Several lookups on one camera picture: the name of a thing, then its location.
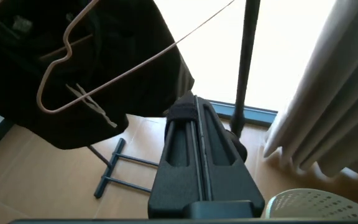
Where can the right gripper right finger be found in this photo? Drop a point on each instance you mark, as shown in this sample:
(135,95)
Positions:
(228,183)

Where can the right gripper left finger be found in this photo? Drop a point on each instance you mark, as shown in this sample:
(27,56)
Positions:
(172,186)

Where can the black garment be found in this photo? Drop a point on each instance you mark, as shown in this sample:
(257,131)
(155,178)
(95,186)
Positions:
(135,37)
(182,110)

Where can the white laundry basket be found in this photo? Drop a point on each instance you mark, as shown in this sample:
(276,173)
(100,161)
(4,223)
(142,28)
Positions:
(309,205)

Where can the black clothes rack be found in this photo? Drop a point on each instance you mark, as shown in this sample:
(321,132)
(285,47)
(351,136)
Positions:
(245,62)

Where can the window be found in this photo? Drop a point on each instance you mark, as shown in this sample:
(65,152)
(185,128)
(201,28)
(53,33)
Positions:
(213,62)

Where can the brown curtain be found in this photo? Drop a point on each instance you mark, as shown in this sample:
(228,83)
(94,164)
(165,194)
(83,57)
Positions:
(337,93)

